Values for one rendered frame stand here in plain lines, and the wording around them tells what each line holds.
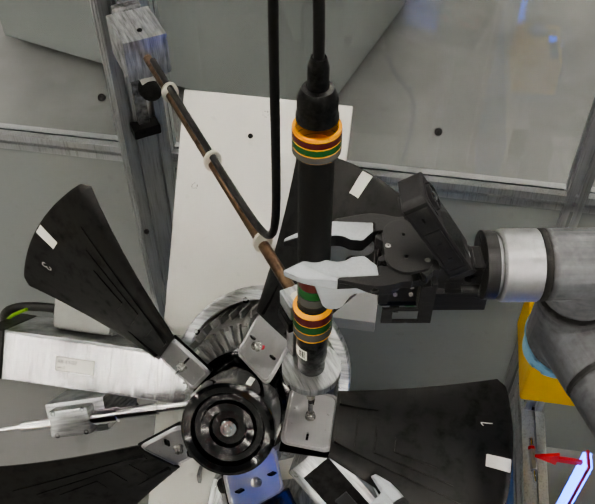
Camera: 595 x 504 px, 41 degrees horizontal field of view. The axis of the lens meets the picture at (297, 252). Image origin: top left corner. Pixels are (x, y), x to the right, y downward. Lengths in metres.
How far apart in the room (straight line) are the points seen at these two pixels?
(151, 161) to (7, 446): 1.23
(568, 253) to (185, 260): 0.65
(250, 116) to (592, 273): 0.61
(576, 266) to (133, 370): 0.66
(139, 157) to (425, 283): 0.87
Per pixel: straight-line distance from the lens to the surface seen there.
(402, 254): 0.79
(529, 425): 1.48
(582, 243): 0.83
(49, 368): 1.24
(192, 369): 1.05
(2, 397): 2.64
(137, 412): 1.17
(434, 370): 2.14
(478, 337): 2.02
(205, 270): 1.26
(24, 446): 2.52
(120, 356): 1.20
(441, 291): 0.83
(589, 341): 0.89
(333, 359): 0.95
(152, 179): 1.59
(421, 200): 0.73
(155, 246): 1.73
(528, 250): 0.81
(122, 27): 1.31
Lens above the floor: 2.09
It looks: 47 degrees down
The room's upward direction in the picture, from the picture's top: straight up
